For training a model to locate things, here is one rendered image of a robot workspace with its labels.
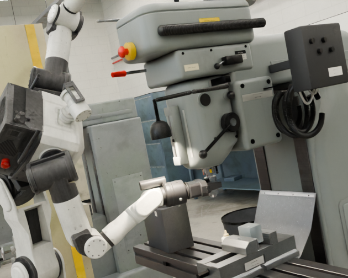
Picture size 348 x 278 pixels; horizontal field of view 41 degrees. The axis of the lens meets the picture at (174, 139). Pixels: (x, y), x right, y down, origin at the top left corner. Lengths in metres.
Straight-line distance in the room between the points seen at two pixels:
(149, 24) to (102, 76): 10.01
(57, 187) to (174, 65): 0.55
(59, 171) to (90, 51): 10.07
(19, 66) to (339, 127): 2.13
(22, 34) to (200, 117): 1.96
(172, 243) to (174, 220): 0.09
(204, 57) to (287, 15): 5.49
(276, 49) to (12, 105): 0.99
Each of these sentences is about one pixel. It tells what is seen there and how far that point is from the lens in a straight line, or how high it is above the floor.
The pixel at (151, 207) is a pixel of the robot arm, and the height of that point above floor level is 1.22.
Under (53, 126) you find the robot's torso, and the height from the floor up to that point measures 1.56.
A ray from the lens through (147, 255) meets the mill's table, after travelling 2.11.
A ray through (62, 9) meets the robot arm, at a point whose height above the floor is 2.01.
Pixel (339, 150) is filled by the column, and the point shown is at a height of 1.26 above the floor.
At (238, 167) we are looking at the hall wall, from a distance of 8.32.
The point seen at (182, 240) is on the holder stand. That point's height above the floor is 1.00.
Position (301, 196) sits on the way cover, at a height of 1.11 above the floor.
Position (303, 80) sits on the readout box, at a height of 1.55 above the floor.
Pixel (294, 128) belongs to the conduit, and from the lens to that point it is 1.66.
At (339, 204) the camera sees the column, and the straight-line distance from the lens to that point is 1.95.
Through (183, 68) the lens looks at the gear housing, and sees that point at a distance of 1.58.
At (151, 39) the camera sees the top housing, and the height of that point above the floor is 1.77.
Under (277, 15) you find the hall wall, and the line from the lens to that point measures 7.23.
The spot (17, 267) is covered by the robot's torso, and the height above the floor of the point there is 1.05.
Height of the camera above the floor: 1.52
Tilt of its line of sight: 3 degrees down
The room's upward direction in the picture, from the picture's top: 11 degrees counter-clockwise
